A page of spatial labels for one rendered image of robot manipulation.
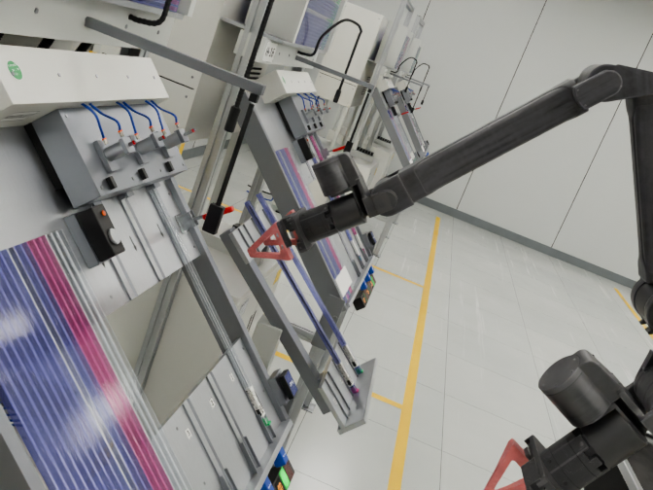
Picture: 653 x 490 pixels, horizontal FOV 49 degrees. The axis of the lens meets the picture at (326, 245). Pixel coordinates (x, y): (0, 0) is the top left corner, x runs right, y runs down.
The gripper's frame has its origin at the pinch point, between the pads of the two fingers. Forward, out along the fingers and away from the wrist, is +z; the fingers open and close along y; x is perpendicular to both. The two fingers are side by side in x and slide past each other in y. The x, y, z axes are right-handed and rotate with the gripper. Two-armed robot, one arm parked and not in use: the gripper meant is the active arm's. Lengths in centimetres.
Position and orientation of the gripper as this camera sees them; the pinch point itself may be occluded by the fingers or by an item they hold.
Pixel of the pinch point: (259, 245)
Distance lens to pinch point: 129.8
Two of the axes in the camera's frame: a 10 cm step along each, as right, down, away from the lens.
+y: -1.8, 2.1, -9.6
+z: -9.1, 3.4, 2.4
